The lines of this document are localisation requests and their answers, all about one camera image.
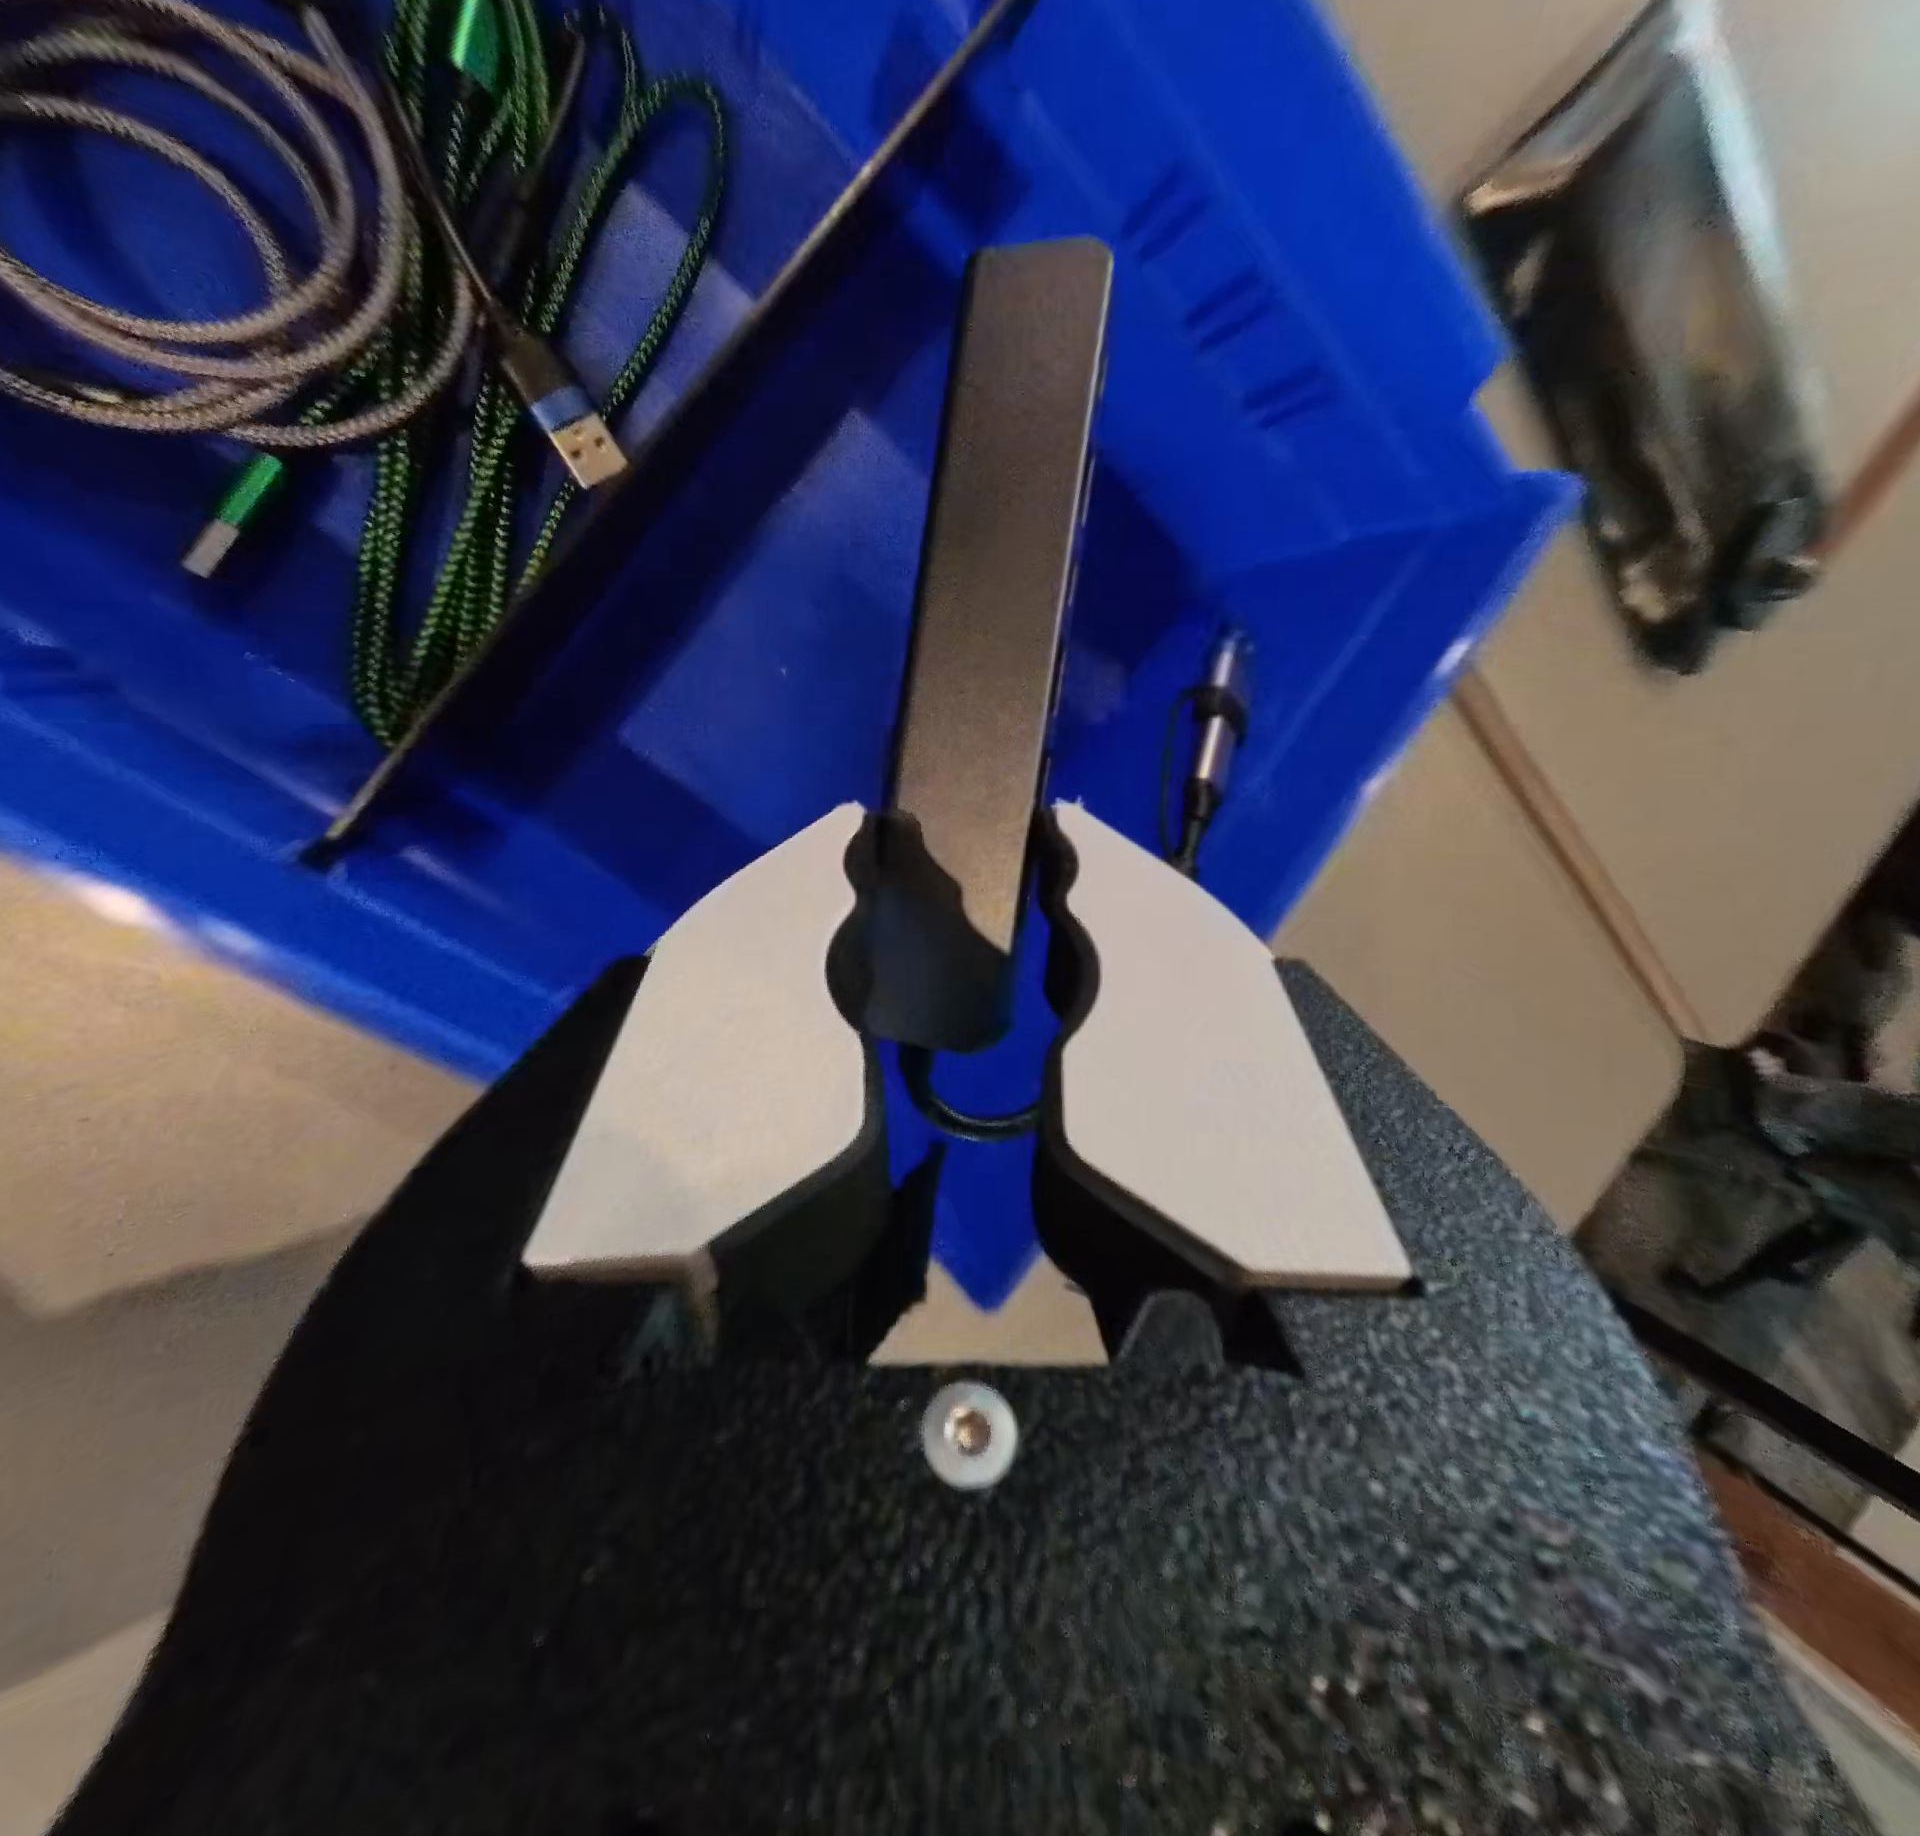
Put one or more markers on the black backpack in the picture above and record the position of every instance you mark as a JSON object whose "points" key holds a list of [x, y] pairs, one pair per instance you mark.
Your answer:
{"points": [[1801, 1161]]}

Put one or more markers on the blue plastic bin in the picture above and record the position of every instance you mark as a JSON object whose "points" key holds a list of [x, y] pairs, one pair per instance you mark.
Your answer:
{"points": [[1276, 291]]}

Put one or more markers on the black bin divider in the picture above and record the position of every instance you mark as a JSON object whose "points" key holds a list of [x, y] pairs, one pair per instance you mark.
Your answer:
{"points": [[675, 418]]}

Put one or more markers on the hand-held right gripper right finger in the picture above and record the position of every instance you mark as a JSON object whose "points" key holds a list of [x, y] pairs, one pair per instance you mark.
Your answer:
{"points": [[1201, 1102]]}

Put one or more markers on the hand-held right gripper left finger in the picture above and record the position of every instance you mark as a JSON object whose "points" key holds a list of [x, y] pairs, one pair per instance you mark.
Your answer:
{"points": [[706, 1086]]}

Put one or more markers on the dark glossy sheet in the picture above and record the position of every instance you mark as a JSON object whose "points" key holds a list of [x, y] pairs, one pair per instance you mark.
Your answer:
{"points": [[1666, 366]]}

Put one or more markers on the dark grey usb hub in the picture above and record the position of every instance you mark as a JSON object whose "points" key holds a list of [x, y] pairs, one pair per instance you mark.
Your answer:
{"points": [[990, 592]]}

